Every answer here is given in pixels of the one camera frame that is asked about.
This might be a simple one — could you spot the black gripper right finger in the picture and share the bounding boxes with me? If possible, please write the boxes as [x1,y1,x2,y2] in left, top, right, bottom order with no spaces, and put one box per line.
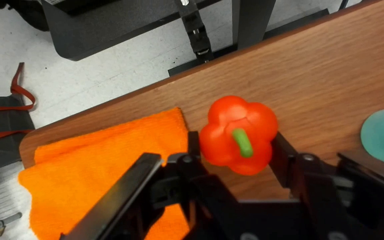
[270,132,384,240]

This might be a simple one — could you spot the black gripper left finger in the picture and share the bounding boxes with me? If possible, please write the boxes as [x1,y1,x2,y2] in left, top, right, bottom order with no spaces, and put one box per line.
[60,131,238,240]

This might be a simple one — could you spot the red toy bell pepper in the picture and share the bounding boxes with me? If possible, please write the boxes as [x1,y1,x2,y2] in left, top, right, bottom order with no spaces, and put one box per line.
[199,95,280,177]

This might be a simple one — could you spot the folded orange cloth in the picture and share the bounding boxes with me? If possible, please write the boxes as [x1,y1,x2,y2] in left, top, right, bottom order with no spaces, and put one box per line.
[18,105,191,240]

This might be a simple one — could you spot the brown wooden table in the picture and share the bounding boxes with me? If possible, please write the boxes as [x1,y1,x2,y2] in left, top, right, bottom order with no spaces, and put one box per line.
[18,0,384,240]

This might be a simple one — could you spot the dark grey bag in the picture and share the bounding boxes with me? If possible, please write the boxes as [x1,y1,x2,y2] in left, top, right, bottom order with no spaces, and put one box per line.
[0,95,36,179]

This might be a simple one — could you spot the black chair base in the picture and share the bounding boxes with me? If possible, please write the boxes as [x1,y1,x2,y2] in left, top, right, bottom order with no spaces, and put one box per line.
[40,0,223,63]

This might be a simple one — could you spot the red strap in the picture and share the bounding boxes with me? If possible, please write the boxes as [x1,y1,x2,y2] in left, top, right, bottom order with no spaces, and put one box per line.
[0,61,38,144]

